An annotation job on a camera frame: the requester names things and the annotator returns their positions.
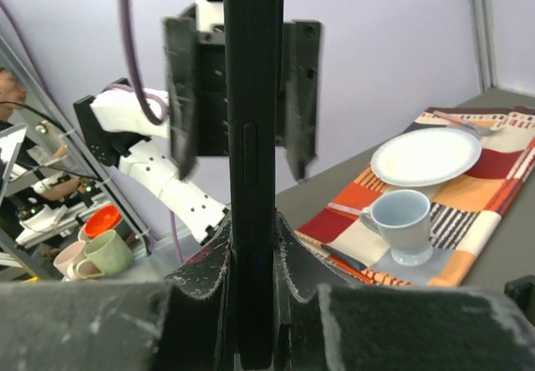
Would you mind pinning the light blue cup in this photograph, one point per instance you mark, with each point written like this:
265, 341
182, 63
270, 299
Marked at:
403, 219

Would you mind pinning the pink mug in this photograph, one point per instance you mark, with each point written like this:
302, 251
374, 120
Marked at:
69, 258

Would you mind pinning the patterned orange red cloth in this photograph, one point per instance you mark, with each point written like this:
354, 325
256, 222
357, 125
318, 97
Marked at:
464, 211

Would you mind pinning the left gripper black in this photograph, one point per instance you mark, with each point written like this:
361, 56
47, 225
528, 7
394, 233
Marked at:
298, 84

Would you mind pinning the white plate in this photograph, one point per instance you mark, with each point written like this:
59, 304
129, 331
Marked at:
426, 157

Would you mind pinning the red bowl in background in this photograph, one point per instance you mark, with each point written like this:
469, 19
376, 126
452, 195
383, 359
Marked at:
104, 219

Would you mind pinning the black phone stand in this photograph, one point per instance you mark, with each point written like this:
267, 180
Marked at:
521, 291

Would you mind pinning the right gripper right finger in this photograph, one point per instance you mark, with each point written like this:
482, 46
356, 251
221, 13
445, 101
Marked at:
328, 324

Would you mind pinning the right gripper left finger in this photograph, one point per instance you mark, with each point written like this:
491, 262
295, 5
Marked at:
171, 324

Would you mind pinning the black smartphone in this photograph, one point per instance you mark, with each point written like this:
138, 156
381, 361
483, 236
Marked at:
252, 29

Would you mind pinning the knife with black handle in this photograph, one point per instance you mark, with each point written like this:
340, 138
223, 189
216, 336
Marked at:
357, 265

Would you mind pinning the green mug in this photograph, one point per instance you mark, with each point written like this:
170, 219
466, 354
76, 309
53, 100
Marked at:
105, 255

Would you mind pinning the silver fork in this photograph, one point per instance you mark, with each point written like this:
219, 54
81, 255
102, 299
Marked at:
481, 130

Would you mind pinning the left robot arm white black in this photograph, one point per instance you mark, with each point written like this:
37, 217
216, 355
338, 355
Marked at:
128, 127

